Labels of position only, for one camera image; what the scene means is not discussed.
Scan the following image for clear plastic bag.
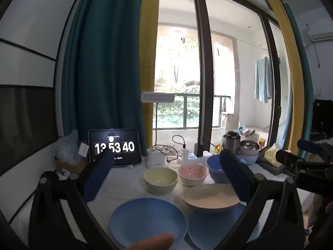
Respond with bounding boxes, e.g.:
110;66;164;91
56;129;87;164

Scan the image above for yellow curtain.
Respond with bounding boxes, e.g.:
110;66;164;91
260;0;305;149
140;0;160;149

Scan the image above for person's left hand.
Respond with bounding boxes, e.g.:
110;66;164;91
122;233;175;250

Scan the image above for blue plate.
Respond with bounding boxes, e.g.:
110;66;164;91
188;204;250;250
109;198;187;249

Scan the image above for light blue hanging towel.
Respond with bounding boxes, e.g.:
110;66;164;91
253;56;272;103

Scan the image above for dark sliding door frame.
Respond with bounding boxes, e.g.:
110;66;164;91
159;0;287;157

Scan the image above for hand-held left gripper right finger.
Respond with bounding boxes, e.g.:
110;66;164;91
216;150;305;250

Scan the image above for black tablet with clock display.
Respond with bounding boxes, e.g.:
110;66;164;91
88;128;142;168

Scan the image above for white desk lamp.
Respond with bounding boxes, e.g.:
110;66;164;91
141;92;175;169

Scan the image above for white textured tablecloth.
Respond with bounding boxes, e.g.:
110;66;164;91
10;159;313;250

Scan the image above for cream plate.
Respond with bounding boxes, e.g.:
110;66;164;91
183;184;241;211

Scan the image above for white air conditioner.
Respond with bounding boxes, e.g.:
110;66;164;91
306;23;333;47

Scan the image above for white plastic basket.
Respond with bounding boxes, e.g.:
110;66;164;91
241;126;261;142

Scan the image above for teal curtain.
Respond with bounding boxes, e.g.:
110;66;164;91
277;0;314;142
60;0;146;149

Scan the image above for yellow tissue pack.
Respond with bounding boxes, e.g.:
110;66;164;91
264;144;285;168

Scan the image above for pale yellow bowl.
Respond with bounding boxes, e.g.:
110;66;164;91
144;167;179;196

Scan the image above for black lamp cable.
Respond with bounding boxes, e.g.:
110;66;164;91
152;144;179;159

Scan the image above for cardboard box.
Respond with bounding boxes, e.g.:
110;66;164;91
55;157;89;174

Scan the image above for pink steel-lined bowl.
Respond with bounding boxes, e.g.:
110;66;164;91
239;140;260;155

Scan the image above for light blue bowl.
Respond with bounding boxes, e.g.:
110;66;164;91
239;152;259;166

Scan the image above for white power strip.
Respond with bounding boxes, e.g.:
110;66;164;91
166;154;209;162

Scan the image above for dark blue bowl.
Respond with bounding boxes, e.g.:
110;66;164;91
207;154;235;184

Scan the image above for balcony railing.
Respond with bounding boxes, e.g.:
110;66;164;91
155;93;232;129

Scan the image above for dark furniture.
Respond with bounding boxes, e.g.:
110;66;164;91
311;99;333;141

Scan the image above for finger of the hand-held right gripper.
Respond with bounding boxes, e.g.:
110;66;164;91
275;148;302;168
297;139;324;155

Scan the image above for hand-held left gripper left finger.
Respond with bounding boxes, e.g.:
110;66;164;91
29;151;123;250

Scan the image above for pink strawberry print bowl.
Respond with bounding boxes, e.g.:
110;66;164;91
178;164;209;187

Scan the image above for black charger cable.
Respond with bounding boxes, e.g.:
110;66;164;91
197;138;223;151
172;135;187;149

